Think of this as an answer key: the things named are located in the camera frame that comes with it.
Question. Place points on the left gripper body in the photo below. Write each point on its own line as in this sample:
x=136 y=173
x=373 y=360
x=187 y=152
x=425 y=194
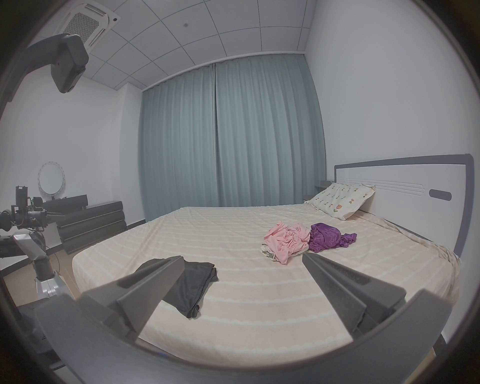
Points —
x=32 y=218

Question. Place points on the round white mirror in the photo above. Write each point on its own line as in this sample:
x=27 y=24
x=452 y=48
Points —
x=51 y=179

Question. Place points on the grey bedside table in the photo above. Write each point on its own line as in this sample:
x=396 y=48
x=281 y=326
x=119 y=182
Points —
x=325 y=186

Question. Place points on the pink garment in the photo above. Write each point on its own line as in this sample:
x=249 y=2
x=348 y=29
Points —
x=287 y=240

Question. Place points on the purple garment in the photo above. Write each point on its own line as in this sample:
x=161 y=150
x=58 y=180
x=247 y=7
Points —
x=326 y=238

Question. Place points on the white printed pillow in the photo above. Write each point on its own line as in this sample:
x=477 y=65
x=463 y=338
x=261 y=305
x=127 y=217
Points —
x=341 y=200

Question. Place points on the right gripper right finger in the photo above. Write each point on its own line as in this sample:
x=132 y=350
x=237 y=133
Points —
x=348 y=288

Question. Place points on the ceiling air conditioner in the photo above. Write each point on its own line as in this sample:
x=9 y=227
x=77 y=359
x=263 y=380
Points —
x=88 y=22

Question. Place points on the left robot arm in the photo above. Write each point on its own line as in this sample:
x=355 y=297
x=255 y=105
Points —
x=33 y=247

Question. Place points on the bed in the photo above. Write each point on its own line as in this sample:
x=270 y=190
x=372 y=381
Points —
x=262 y=292

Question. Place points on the black garment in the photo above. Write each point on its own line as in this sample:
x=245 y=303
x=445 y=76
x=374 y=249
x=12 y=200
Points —
x=195 y=288

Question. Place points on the blue-green curtain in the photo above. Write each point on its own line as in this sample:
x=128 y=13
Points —
x=243 y=142

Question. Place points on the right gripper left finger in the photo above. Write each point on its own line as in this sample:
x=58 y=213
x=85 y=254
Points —
x=150 y=292

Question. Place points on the white printed garment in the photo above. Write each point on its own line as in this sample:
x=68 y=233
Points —
x=268 y=254

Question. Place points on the dark grey chest of drawers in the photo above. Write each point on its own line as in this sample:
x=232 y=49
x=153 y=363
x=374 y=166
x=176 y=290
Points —
x=93 y=225

